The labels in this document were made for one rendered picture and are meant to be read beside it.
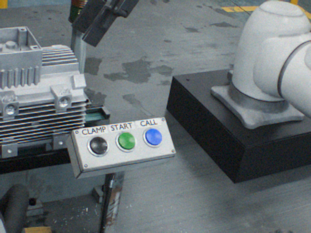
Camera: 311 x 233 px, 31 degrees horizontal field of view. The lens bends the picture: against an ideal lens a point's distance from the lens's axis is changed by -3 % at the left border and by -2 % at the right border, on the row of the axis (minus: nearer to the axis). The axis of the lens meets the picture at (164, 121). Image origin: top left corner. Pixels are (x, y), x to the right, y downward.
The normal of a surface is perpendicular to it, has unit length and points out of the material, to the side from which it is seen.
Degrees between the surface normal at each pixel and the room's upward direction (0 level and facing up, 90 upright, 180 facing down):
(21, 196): 23
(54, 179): 90
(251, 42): 87
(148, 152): 33
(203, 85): 2
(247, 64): 92
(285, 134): 2
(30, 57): 90
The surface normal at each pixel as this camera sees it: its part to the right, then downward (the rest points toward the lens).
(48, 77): 0.40, -0.41
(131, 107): 0.17, -0.83
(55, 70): 0.48, 0.52
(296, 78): -0.77, 0.00
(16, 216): 0.44, -0.82
